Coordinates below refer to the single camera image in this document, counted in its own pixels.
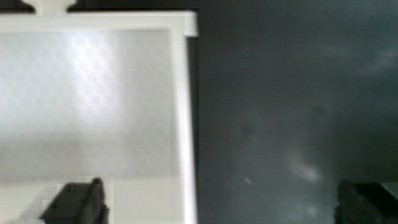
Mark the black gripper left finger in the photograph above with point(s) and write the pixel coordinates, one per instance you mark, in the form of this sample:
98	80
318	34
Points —
78	206

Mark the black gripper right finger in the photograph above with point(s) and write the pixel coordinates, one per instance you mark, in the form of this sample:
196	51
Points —
366	203

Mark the white front drawer box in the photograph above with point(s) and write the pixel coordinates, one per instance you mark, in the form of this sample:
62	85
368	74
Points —
96	112

